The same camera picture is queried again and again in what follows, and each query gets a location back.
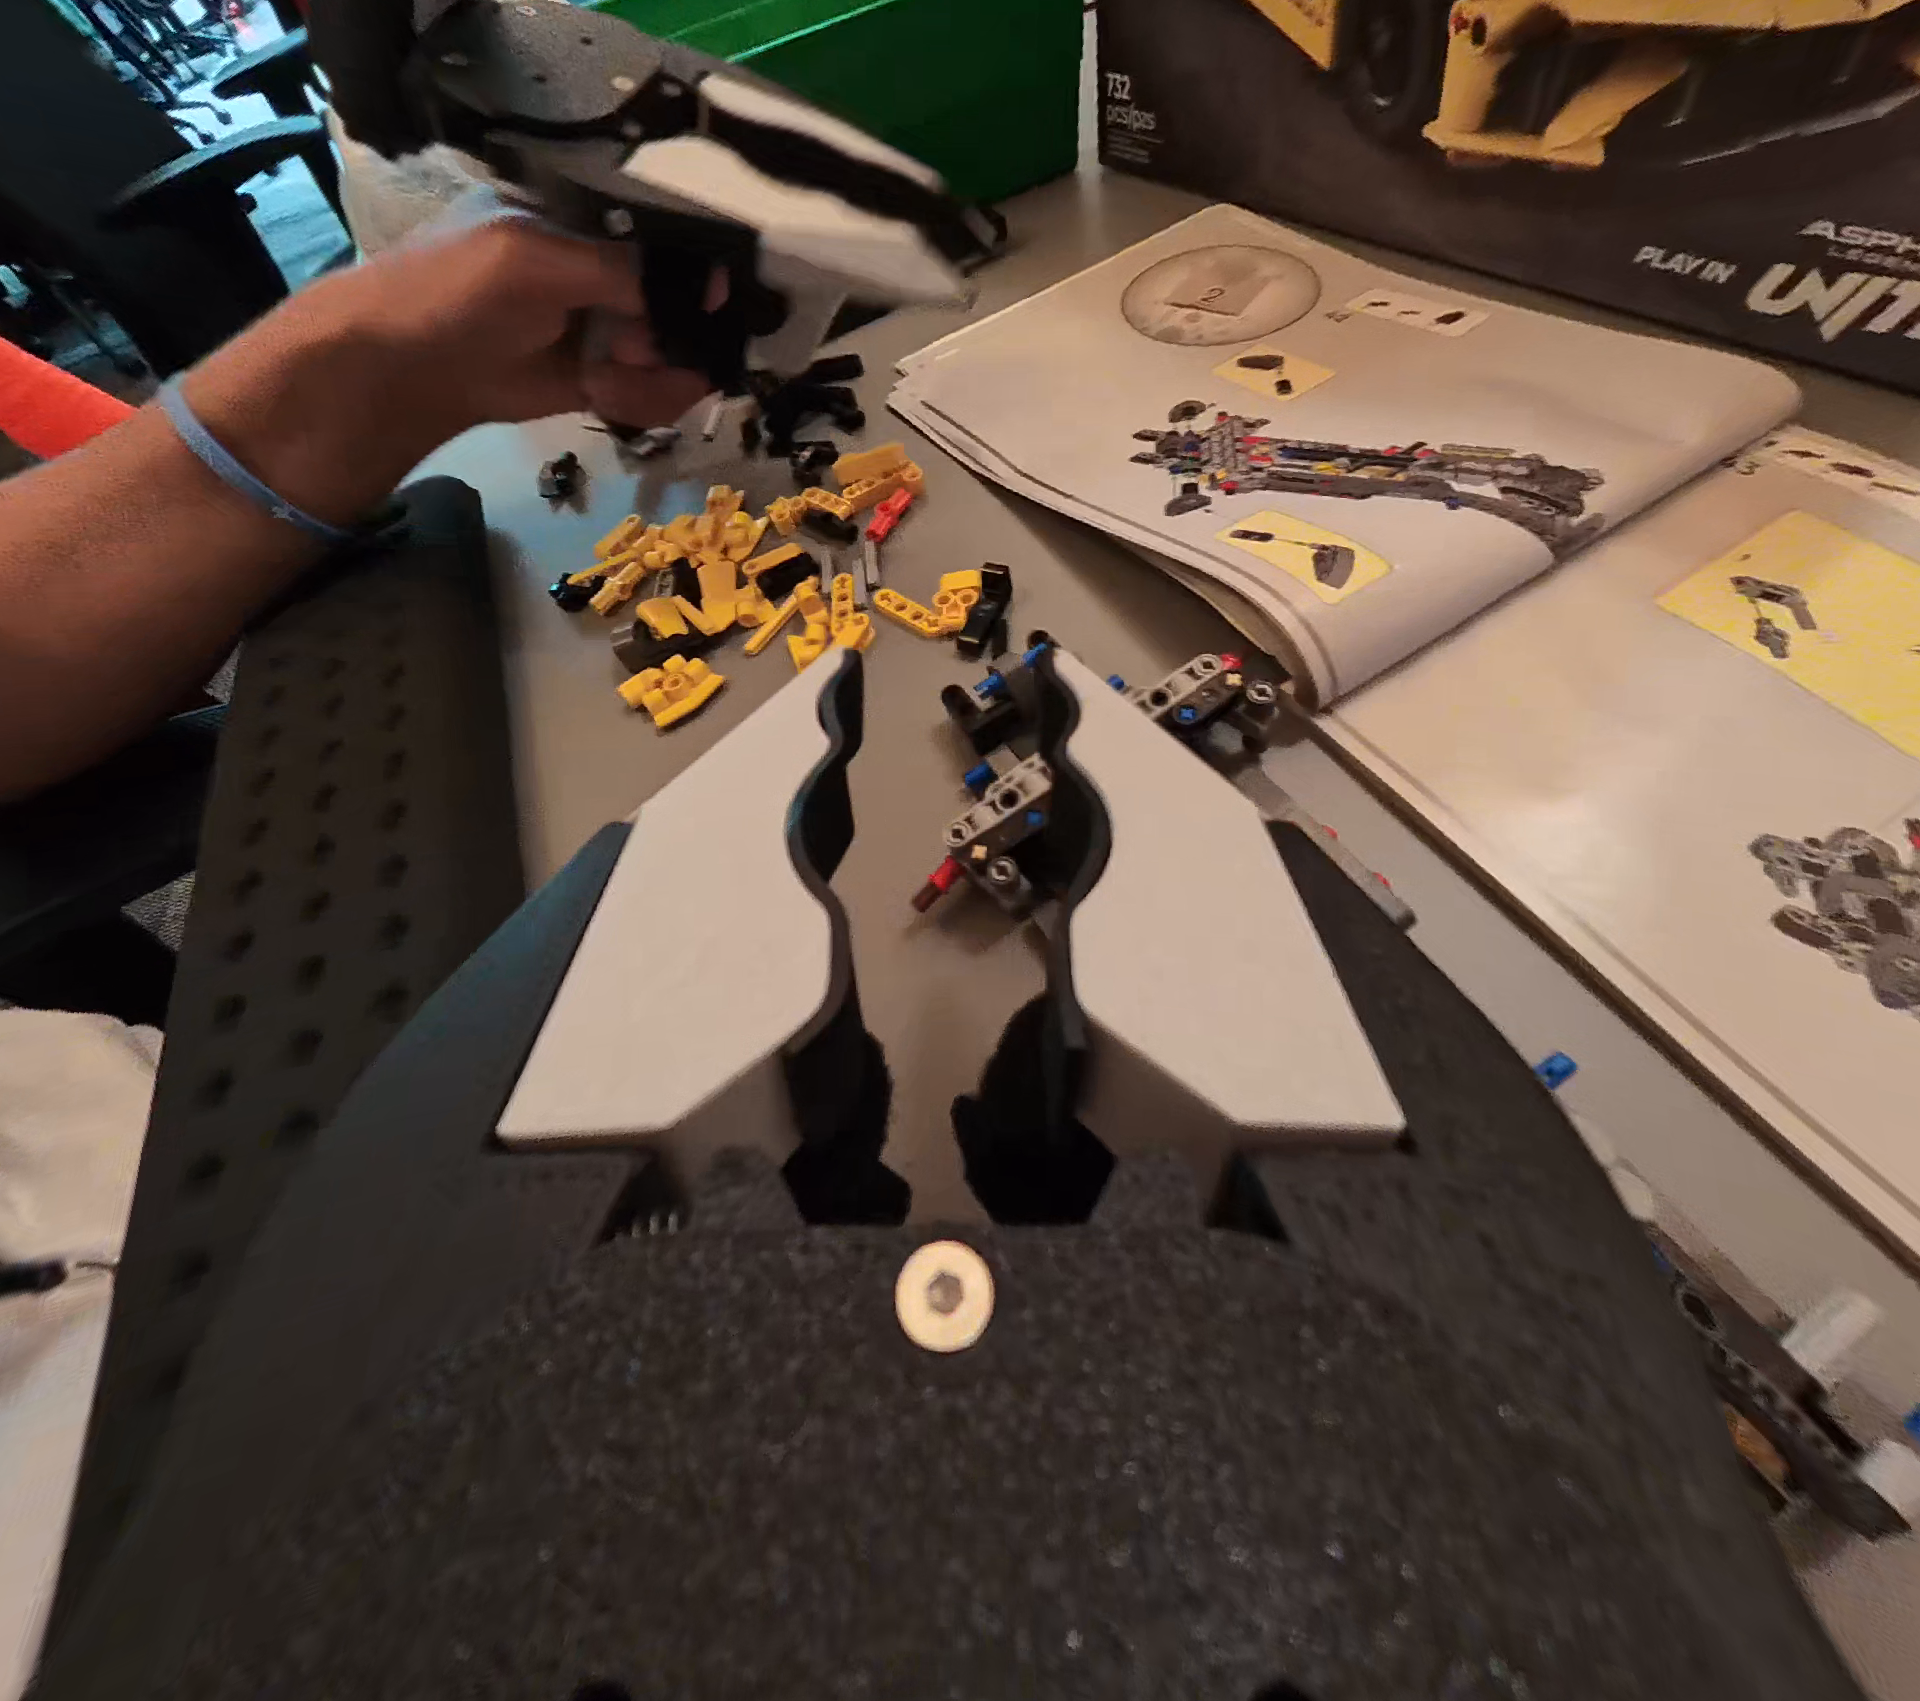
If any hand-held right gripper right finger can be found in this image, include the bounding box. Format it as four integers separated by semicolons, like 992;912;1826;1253
951;649;1411;1223

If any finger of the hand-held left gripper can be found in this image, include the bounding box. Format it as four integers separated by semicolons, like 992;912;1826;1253
695;73;1004;271
617;138;977;310

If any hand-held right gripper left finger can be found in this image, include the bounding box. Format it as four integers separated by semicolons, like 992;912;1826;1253
493;649;911;1223

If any lego chassis assembly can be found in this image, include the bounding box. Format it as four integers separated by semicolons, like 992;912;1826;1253
911;637;1920;1546

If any pile of yellow black lego pieces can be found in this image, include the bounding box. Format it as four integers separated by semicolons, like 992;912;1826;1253
546;441;1020;728

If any person's left forearm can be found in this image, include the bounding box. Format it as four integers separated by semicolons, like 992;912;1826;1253
0;410;362;803

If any black angled lego piece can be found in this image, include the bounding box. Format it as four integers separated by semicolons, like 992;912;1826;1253
741;381;870;477

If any lego instruction booklet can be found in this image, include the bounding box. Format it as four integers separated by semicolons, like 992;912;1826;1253
884;204;1920;1268

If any lego set box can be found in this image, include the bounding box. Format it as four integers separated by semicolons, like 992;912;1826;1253
1091;0;1920;391

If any person's left hand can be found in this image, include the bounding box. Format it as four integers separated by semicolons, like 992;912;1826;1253
179;216;713;537

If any green plastic bin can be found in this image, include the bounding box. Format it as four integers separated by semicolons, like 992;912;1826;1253
591;0;1094;207

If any black perforated pad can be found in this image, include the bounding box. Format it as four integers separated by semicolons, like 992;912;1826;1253
60;479;528;1584

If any black mesh chair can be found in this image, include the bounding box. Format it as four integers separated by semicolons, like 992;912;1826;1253
0;0;353;370

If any blue wristband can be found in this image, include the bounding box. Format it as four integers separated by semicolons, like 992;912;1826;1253
156;372;362;544

